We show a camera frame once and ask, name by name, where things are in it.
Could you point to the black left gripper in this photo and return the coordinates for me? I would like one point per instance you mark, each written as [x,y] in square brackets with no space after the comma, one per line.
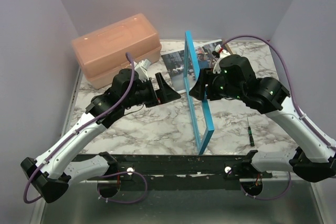
[165,93]

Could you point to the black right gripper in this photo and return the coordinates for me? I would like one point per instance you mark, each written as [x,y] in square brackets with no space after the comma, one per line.
[206,76]

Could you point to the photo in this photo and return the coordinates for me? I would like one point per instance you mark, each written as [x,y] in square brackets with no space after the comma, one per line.
[174,61]

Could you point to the blue wooden picture frame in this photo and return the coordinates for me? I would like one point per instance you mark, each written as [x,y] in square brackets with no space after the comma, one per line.
[190,58]

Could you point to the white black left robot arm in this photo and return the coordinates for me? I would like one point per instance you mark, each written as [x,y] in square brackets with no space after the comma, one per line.
[52,172]

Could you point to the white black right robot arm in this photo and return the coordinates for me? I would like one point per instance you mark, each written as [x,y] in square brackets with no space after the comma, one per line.
[314,159]

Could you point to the green black screwdriver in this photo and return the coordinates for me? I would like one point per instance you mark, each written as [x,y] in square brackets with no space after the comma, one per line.
[251,139]

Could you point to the pink plastic storage box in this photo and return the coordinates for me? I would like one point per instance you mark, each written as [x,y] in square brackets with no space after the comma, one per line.
[101,53]

